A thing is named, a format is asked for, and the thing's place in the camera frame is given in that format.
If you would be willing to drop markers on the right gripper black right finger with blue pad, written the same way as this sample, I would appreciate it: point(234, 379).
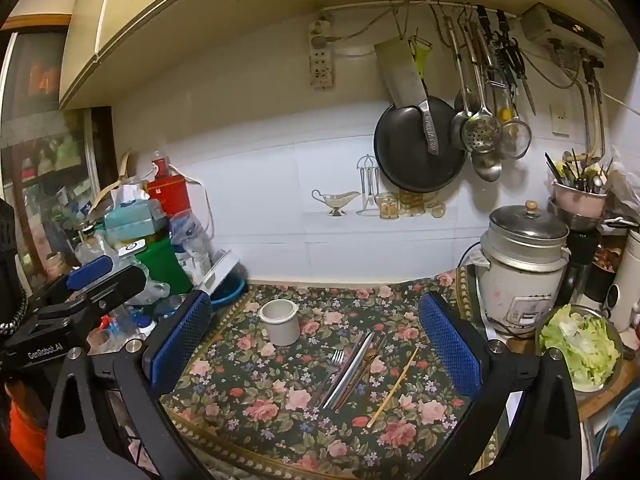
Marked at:
point(543, 441)

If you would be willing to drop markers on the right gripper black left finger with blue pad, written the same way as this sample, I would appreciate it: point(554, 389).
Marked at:
point(83, 439)

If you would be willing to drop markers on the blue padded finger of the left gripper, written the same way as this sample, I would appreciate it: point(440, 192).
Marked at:
point(89, 273)

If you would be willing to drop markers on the yellow bamboo chopstick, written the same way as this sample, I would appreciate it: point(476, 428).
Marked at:
point(395, 387)

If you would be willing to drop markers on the white ceramic utensil cup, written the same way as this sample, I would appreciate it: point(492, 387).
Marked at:
point(280, 317)

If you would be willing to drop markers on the silver metal chopstick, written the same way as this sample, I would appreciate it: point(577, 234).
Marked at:
point(348, 370)

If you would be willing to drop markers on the silver fork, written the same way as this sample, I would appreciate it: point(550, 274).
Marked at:
point(335, 362)

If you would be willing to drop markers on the brown wooden chopstick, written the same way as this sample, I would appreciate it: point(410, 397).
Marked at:
point(371, 364)

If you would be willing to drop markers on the teal tissue box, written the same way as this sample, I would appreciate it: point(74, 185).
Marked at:
point(134, 220)

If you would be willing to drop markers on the green box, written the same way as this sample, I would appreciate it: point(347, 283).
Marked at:
point(161, 261)

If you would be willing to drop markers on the bowl of lettuce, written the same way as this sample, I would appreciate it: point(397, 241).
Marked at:
point(591, 347)

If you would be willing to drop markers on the blue plastic basin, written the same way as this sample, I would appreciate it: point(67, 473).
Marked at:
point(230, 290)

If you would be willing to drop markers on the white rice cooker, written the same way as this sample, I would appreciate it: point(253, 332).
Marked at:
point(523, 257)

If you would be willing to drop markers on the floral dark green tablecloth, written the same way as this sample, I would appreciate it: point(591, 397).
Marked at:
point(244, 404)

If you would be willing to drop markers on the pink utensil holder bowl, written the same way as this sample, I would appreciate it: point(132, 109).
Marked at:
point(589, 205)

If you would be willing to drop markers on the hanging steel ladle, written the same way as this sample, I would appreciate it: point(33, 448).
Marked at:
point(488, 166)

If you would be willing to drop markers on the hanging mesh strainer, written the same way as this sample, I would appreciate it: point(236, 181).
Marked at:
point(516, 135)

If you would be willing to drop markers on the hanging slotted spoon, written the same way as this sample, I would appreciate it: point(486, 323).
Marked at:
point(481, 133)

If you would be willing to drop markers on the white power strip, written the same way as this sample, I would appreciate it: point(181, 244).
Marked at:
point(321, 65)

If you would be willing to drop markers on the black frying pan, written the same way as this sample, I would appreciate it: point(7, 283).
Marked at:
point(400, 148)

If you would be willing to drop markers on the hanging cleaver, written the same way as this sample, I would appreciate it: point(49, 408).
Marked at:
point(403, 80)

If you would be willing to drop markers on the wall water heater controller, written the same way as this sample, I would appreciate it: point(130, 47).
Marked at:
point(545, 26)

